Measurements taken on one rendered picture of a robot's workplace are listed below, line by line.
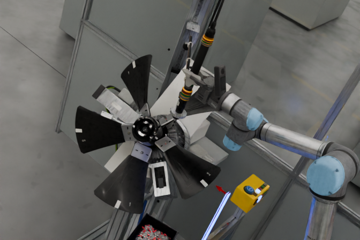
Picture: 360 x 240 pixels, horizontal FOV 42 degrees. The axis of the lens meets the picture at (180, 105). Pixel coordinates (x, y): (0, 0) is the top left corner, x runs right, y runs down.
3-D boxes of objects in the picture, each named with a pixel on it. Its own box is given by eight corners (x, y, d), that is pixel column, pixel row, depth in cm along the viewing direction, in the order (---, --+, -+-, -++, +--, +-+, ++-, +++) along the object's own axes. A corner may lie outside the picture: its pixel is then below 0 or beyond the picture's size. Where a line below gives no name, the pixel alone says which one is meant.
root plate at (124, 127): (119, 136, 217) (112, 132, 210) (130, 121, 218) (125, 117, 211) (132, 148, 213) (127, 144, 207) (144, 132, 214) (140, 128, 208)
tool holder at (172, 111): (170, 104, 201) (178, 85, 196) (186, 109, 202) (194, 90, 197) (169, 115, 194) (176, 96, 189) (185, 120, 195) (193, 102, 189)
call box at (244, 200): (245, 188, 234) (253, 172, 229) (261, 201, 230) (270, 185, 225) (228, 202, 222) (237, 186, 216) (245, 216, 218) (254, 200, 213)
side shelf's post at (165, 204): (150, 236, 317) (190, 143, 273) (154, 240, 315) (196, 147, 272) (145, 239, 314) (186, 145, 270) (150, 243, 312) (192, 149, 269)
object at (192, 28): (182, 33, 251) (187, 19, 247) (195, 37, 252) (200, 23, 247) (181, 42, 242) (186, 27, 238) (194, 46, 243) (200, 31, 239)
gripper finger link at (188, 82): (175, 81, 187) (195, 92, 184) (180, 68, 183) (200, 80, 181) (179, 79, 189) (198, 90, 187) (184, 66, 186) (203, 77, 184)
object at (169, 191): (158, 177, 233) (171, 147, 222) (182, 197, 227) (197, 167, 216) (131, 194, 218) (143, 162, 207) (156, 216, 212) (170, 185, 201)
